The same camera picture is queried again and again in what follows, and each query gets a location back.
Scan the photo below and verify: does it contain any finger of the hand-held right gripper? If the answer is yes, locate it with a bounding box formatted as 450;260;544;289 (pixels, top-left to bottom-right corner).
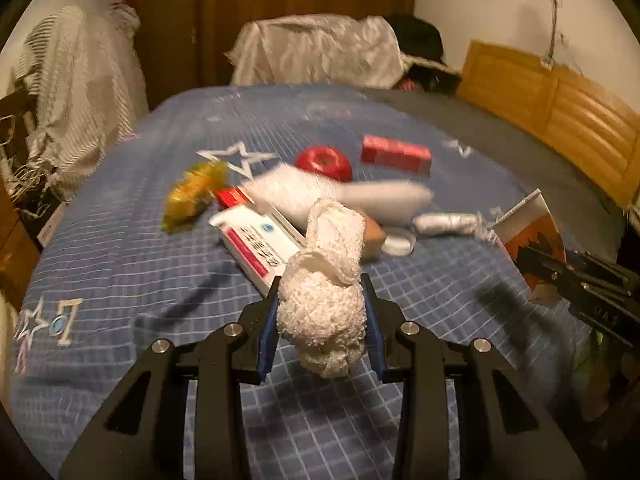
515;244;640;351
570;250;640;295

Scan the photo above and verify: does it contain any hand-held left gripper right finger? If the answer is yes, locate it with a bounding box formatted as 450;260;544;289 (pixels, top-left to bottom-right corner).
361;274;587;480

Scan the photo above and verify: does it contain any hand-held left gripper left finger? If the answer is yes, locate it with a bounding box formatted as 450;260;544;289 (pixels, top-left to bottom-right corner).
59;275;286;480

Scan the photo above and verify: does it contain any white fluffy towel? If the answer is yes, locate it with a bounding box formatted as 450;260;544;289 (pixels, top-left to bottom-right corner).
276;199;368;379

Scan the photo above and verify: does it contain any orange white carton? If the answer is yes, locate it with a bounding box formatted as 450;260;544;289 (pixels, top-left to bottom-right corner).
492;188;568;306

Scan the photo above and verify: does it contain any silver wrapper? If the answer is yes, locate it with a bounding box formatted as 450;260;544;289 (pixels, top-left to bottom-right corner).
412;211;496;241

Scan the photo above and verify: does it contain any white foam sheet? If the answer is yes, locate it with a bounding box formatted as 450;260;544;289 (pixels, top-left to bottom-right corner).
245;162;433;223

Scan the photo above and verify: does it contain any white red-striped medicine box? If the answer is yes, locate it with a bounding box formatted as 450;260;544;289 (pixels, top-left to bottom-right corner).
208;202;307;297

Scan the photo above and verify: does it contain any white round lid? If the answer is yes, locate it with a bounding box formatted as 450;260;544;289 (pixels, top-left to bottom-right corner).
382;227;415;256

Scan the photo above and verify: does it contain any brown egg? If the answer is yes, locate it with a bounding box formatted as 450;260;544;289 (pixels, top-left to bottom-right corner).
362;217;388;261

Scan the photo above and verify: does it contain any red white cigarette box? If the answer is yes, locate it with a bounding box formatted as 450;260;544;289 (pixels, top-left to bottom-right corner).
215;186;256;211

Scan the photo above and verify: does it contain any blue checked blanket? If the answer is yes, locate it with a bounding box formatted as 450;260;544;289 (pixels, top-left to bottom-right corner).
10;84;601;480

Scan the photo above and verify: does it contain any yellow snack packet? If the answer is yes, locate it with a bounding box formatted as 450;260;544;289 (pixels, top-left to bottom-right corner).
161;160;228;233

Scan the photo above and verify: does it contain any wooden headboard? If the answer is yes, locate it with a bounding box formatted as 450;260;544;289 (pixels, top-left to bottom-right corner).
456;40;640;208

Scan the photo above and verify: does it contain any grey blanket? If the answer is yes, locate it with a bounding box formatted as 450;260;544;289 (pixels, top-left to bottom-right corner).
360;87;626;266

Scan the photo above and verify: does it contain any red apple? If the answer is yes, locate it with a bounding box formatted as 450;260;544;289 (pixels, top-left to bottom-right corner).
294;146;353;182

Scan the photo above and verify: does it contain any pink cardboard box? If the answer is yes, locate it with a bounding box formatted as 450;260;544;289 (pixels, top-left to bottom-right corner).
361;134;432;176

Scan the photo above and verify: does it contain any white crumpled cloth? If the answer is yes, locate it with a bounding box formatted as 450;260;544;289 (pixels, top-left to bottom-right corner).
223;14;406;90

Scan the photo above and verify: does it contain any black cloth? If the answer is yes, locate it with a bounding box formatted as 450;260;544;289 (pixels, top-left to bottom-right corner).
385;12;461;93

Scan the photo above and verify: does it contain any striped grey white cloth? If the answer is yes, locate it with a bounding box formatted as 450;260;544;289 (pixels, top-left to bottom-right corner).
12;4;148;186

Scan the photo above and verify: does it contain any hanging wall cable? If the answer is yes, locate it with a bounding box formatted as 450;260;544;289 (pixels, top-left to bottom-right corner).
542;0;568;68

